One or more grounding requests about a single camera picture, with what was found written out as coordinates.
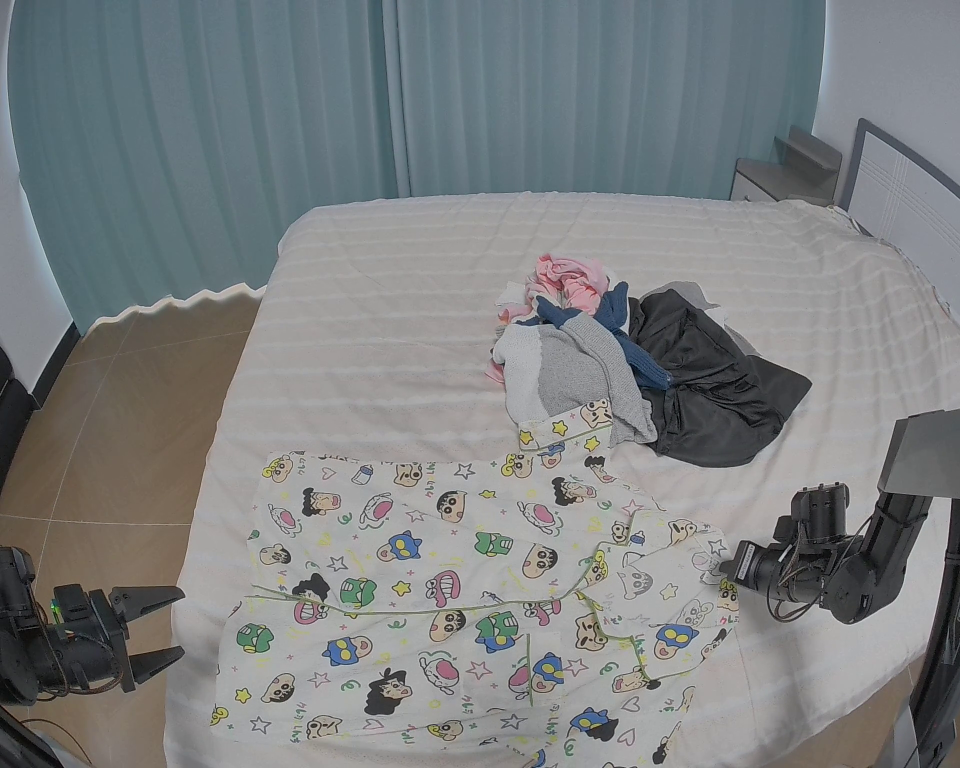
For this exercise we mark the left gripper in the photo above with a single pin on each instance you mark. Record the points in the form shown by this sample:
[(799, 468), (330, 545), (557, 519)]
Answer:
[(90, 660)]

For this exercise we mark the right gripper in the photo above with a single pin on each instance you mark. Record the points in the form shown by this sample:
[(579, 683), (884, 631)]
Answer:
[(765, 562)]

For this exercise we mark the white printed pyjama top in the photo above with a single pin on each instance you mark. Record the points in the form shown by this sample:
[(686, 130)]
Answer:
[(450, 570)]

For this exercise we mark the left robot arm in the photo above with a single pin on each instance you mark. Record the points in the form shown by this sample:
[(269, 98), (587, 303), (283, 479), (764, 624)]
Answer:
[(15, 585)]

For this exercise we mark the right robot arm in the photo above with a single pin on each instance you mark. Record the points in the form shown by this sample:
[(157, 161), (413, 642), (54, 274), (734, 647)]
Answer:
[(862, 577)]

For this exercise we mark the pile of clothes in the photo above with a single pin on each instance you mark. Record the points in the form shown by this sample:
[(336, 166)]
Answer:
[(570, 367)]

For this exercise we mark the grey white bedside table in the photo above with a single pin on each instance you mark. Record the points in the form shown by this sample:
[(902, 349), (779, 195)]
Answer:
[(780, 180)]

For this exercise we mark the bed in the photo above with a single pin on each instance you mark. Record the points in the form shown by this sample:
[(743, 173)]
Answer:
[(420, 315)]

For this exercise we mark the blue-green curtain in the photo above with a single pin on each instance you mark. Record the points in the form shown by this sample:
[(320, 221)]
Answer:
[(187, 150), (600, 97)]

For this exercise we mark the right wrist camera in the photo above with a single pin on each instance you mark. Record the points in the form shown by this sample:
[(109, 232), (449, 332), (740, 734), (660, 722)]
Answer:
[(786, 532)]

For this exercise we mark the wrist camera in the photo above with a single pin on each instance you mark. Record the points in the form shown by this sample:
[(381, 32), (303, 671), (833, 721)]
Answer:
[(786, 532), (71, 604)]

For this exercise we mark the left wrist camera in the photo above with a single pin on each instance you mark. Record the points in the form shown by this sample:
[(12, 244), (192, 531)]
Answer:
[(71, 604)]

